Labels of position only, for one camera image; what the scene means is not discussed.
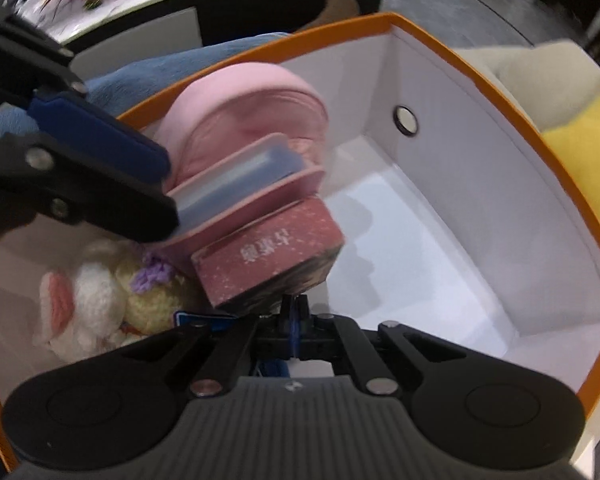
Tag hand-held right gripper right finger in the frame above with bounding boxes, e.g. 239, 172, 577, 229
294, 294, 467, 397

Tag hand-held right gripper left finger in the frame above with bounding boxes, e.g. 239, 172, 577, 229
121, 294, 295, 397

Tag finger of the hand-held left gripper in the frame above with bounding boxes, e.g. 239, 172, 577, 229
0, 122, 182, 248
0, 0, 172, 188

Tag red patterned box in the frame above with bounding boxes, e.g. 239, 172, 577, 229
190, 197, 346, 313

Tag white fluffy plush toy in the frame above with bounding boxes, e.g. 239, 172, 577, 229
32, 239, 133, 363

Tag pink card holder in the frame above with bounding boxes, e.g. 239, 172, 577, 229
150, 132, 327, 261

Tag pink plush pouch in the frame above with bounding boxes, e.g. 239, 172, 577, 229
152, 61, 330, 196

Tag orange storage box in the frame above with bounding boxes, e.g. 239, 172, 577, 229
0, 11, 600, 471

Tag blue tag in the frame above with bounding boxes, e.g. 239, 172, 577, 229
174, 311, 233, 333

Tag cream crochet toy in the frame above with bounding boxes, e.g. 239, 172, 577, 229
115, 250, 211, 333

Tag brown object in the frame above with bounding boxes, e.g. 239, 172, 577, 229
297, 0, 362, 33

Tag yellow pillow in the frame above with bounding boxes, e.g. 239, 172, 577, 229
540, 76, 600, 281

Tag beige sofa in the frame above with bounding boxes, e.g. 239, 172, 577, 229
472, 41, 600, 131

